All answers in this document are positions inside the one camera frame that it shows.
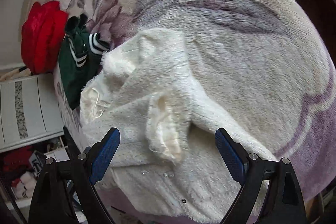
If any white wardrobe cabinet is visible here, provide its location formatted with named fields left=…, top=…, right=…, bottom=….
left=1, top=74, right=64, bottom=152

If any white fluffy sweater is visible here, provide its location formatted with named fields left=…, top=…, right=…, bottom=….
left=79, top=27, right=279, bottom=223

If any red garment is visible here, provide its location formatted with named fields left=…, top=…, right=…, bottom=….
left=21, top=1, right=68, bottom=75

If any floral purple bed blanket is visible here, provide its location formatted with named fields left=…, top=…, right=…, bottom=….
left=53, top=0, right=336, bottom=224

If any green striped jacket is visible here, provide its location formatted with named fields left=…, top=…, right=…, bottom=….
left=58, top=14, right=109, bottom=110

